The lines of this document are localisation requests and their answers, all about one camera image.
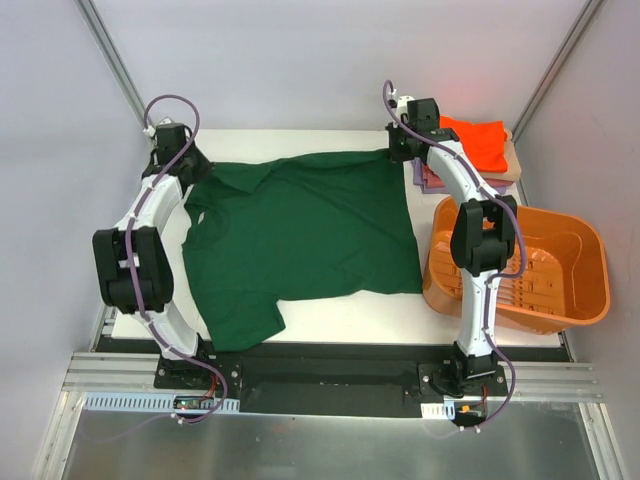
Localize dark green t shirt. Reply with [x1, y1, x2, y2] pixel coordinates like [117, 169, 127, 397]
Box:
[182, 150, 422, 352]

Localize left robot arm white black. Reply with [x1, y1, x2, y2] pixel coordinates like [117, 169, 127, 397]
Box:
[92, 120, 213, 389]

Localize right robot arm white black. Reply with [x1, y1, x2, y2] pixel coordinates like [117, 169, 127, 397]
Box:
[383, 91, 524, 398]

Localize folded lavender t shirt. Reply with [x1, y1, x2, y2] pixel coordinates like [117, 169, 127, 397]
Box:
[411, 159, 513, 195]

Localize folded pink t shirt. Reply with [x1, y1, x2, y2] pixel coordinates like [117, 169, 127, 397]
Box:
[422, 165, 513, 193]

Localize folded orange t shirt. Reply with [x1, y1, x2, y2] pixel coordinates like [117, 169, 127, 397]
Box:
[440, 116, 508, 174]

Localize folded beige t shirt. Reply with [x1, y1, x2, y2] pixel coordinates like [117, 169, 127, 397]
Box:
[481, 128, 522, 183]

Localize orange plastic basket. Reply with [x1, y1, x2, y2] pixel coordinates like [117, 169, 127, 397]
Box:
[423, 197, 610, 335]

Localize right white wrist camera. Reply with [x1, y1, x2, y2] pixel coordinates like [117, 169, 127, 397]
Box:
[389, 93, 415, 123]

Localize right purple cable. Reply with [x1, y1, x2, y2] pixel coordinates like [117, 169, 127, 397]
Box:
[382, 79, 526, 431]

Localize right aluminium frame post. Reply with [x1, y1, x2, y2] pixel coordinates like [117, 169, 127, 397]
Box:
[512, 0, 606, 143]

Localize aluminium frame post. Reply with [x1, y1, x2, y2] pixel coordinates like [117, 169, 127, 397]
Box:
[512, 0, 606, 143]
[74, 0, 147, 129]

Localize left aluminium frame post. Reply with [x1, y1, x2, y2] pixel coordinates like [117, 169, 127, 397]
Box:
[74, 0, 147, 129]

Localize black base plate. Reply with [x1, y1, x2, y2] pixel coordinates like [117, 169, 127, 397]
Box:
[153, 343, 506, 418]

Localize left white cable duct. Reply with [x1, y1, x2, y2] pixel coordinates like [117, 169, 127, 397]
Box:
[84, 392, 240, 415]

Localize white cable duct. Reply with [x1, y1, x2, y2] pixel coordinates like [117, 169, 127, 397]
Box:
[84, 392, 240, 415]
[420, 401, 456, 421]

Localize right white cable duct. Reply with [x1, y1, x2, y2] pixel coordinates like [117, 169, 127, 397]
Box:
[420, 401, 456, 421]

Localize aluminium front rail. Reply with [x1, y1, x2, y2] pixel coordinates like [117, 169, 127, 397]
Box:
[62, 353, 605, 403]

